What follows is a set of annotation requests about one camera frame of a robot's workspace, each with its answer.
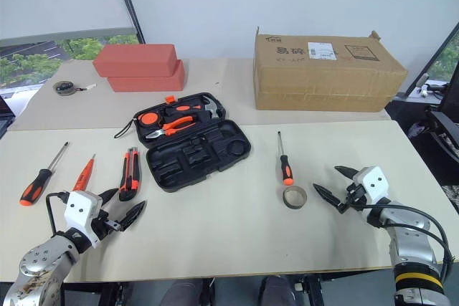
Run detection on black table leg frame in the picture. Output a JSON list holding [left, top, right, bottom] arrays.
[[296, 274, 326, 306]]

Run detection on small claw hammer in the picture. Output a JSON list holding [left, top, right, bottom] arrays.
[[174, 96, 225, 120]]

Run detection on orange black utility knife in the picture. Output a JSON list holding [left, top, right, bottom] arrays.
[[118, 147, 142, 202]]

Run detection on black office chair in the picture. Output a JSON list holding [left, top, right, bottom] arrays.
[[425, 64, 459, 185]]

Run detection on orange black screwdriver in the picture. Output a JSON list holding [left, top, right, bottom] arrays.
[[275, 131, 295, 186], [19, 142, 70, 207]]

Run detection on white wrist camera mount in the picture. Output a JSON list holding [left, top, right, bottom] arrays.
[[63, 191, 105, 249], [353, 166, 392, 210]]

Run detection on black tool case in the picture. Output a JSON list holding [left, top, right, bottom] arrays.
[[132, 92, 252, 193]]

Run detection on grey roller blind bar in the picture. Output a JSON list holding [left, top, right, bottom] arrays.
[[0, 26, 138, 48]]

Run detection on brown cardboard box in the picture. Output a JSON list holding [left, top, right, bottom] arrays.
[[253, 26, 409, 112]]

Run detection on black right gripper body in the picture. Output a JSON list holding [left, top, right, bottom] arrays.
[[336, 182, 369, 214]]

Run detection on dark rounded shape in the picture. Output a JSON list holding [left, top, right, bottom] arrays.
[[160, 279, 206, 306], [258, 275, 293, 306]]

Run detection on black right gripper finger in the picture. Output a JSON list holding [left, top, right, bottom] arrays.
[[333, 165, 359, 181], [312, 183, 342, 210]]

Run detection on small white black gadget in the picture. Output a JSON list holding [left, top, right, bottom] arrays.
[[415, 72, 449, 99]]

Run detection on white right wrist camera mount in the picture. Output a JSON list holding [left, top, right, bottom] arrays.
[[353, 166, 392, 210]]

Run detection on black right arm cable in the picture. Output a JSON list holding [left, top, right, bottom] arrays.
[[353, 202, 455, 282]]

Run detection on orange black tape measure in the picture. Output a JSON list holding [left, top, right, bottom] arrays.
[[138, 112, 164, 129]]

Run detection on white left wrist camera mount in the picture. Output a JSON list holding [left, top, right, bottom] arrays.
[[63, 191, 105, 249]]

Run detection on orange test pen screwdriver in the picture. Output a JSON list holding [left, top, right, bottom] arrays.
[[72, 153, 97, 193]]

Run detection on black tape measure strap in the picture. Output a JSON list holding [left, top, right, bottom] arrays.
[[114, 118, 136, 139]]

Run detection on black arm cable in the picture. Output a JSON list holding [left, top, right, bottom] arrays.
[[45, 192, 71, 236], [353, 202, 455, 282]]

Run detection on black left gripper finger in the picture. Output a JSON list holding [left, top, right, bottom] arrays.
[[97, 188, 120, 209], [120, 200, 148, 232]]

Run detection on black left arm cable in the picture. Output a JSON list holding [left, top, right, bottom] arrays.
[[45, 192, 71, 236]]

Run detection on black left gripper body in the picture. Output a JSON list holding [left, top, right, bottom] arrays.
[[93, 208, 126, 243]]

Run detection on orange handled pliers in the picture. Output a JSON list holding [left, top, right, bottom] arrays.
[[145, 115, 197, 140]]

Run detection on red foam block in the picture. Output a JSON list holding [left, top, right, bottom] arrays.
[[92, 43, 179, 78], [106, 59, 186, 93]]

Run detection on dark tape roll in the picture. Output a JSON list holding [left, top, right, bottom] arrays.
[[282, 186, 309, 210]]

